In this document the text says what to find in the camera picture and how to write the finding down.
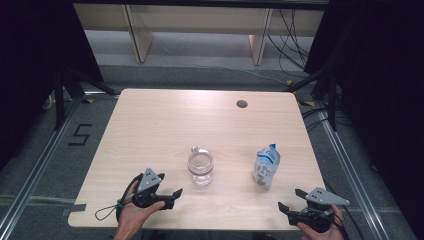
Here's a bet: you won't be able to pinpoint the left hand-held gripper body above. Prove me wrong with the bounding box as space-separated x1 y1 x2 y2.
131 167 176 210

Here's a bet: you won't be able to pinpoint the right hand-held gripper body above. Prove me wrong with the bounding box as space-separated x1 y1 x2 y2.
287 187 351 234

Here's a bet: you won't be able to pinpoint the clear jar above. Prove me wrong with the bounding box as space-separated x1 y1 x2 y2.
187 156 214 187

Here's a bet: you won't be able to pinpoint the clear jar lid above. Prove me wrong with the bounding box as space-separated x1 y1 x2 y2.
187 144 214 174

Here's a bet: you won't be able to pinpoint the plastic water bottle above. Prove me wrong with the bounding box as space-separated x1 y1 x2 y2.
252 143 282 191

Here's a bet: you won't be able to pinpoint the person's right hand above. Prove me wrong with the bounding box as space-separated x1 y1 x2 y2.
296 204 344 240

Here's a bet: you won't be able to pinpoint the person's left hand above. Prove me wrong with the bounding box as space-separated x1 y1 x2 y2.
114 182 166 240

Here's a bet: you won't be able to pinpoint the grey tape strip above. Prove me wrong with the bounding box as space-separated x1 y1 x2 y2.
61 203 87 216

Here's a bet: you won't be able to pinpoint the black metal stand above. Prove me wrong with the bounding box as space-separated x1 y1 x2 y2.
54 66 118 131
284 66 338 132

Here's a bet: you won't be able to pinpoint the black curtain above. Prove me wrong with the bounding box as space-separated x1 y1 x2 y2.
0 0 104 168
304 0 424 234

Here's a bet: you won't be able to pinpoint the light wooden shelf unit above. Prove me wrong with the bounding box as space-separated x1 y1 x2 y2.
73 3 326 66

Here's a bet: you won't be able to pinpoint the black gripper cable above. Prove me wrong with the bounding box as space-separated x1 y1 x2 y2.
116 173 145 221
333 206 364 240

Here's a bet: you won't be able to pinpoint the aluminium floor rail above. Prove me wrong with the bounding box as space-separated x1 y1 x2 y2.
316 101 389 240
0 96 83 231

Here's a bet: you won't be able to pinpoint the thin grey cord loop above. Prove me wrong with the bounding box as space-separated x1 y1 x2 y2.
94 204 123 222

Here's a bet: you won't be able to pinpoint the black floor cables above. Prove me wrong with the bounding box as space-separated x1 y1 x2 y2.
301 106 351 133

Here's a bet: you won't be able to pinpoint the tangle of black cables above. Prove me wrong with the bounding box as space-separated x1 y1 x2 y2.
268 8 311 79

